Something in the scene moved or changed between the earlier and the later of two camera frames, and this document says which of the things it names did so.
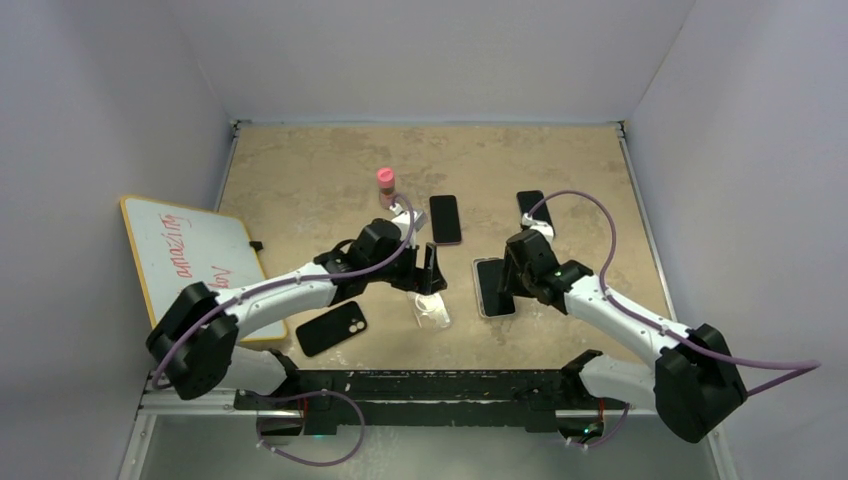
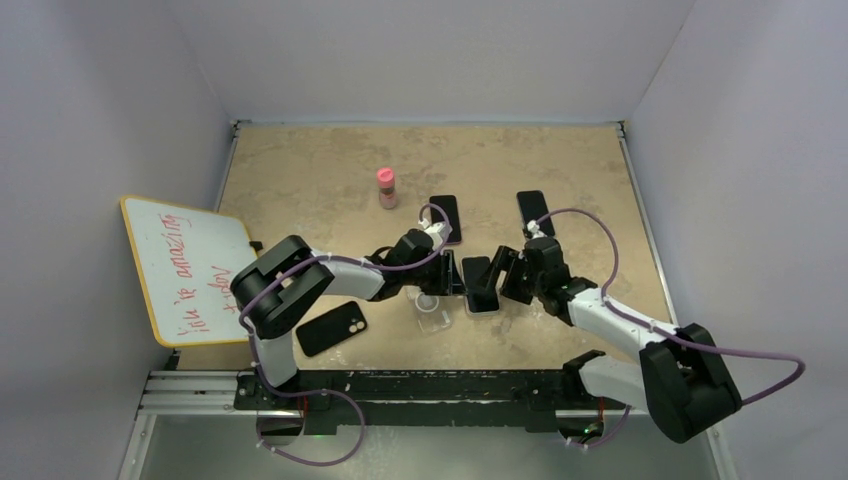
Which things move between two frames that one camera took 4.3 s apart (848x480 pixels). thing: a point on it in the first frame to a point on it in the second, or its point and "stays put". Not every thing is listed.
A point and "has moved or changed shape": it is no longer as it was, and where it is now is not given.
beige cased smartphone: (488, 275) has moved or changed shape
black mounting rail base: (368, 401) stays put
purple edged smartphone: (445, 221) stays put
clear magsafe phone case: (431, 311) stays put
